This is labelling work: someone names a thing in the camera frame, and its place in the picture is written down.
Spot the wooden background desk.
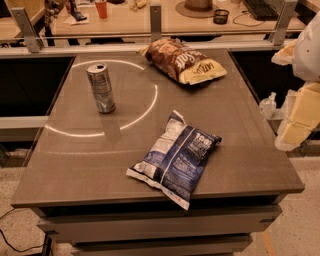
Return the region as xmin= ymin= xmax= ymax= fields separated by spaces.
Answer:
xmin=50 ymin=0 xmax=277 ymax=39

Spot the brown round hat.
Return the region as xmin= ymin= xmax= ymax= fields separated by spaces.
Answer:
xmin=175 ymin=0 xmax=217 ymax=18

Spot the black mesh pen cup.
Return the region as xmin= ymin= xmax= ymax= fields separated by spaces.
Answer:
xmin=213 ymin=9 xmax=229 ymax=25

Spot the grey table drawer base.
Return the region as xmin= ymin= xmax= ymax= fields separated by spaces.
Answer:
xmin=39 ymin=198 xmax=282 ymax=256

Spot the metal rail with brackets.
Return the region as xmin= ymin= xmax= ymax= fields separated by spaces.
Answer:
xmin=0 ymin=0 xmax=299 ymax=59

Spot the black keyboard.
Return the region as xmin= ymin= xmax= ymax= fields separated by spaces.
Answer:
xmin=242 ymin=0 xmax=278 ymax=21

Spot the blue chip bag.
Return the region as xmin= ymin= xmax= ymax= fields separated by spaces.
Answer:
xmin=126 ymin=110 xmax=222 ymax=210

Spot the brown chip bag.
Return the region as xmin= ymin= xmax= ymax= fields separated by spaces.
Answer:
xmin=139 ymin=39 xmax=227 ymax=85

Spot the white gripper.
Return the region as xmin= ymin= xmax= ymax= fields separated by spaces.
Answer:
xmin=271 ymin=12 xmax=320 ymax=151

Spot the silver redbull can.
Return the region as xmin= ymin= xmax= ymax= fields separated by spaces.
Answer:
xmin=86 ymin=63 xmax=115 ymax=114

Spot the orange plastic cup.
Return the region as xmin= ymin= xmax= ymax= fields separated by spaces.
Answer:
xmin=95 ymin=0 xmax=107 ymax=19

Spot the black floor cable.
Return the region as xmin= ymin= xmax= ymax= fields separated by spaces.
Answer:
xmin=0 ymin=208 xmax=46 ymax=254

